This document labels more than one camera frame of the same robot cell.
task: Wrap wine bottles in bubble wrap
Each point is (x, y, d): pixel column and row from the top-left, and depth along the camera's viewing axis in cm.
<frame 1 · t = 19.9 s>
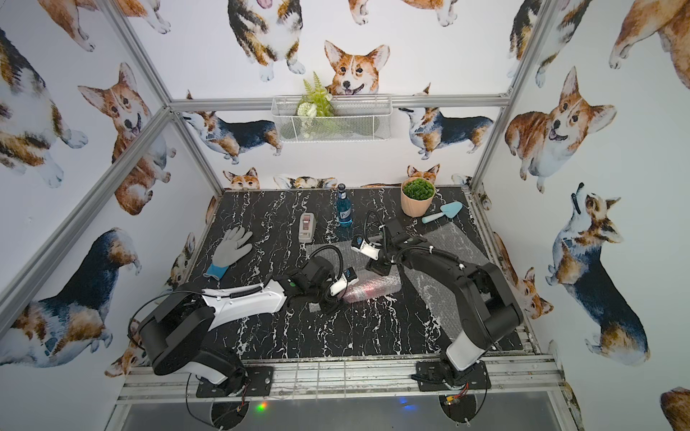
left hand: (347, 292, 86), fingers open
right hand: (369, 255, 90), fingers open
red wine bottle: (371, 288, 87), point 6 cm above the table
blue wine bottle: (343, 207, 101), point 12 cm above the table
bubble wrap sheet: (351, 258, 81), point 18 cm above the table
grey work glove: (228, 251, 103), on the table
grey tape dispenser: (306, 226, 105), point 4 cm above the table
potted green plant: (417, 195, 106), point 12 cm above the table
teal garden trowel: (448, 210, 117), on the table

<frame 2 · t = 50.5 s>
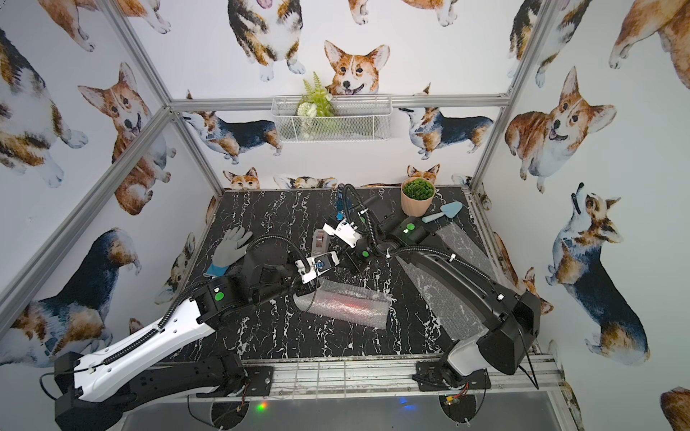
left hand: (328, 254, 67), fingers closed
right hand: (331, 263, 68), fingers closed
red wine bottle: (353, 308, 83), point 6 cm above the table
bubble wrap sheet: (319, 302, 84), point 6 cm above the table
grey tape dispenser: (323, 239, 100), point 5 cm above the table
the other named things where they were.

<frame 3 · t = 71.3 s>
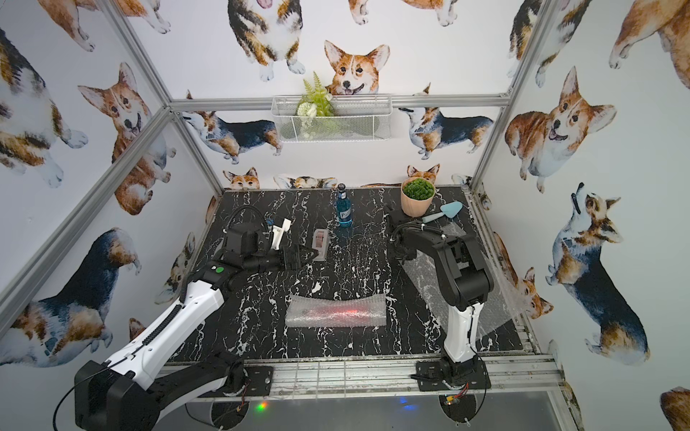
left hand: (311, 250, 75), fingers open
right hand: (396, 252, 99), fingers open
bubble wrap sheet: (301, 311, 84), point 4 cm above the table
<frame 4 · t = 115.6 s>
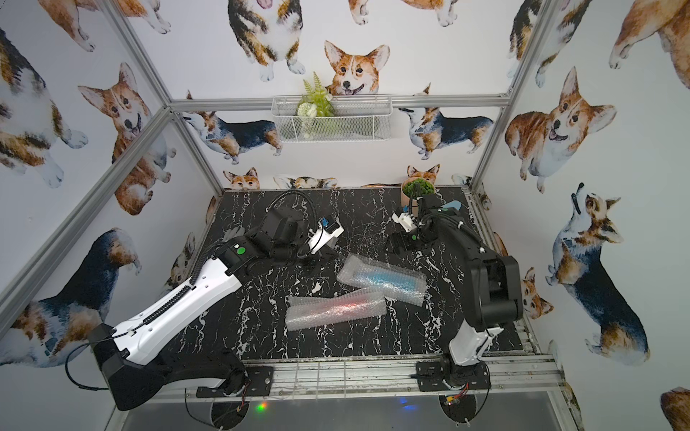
left hand: (339, 251, 70), fingers closed
right hand: (394, 245, 88), fingers open
blue wine bottle: (392, 278, 90), point 6 cm above the table
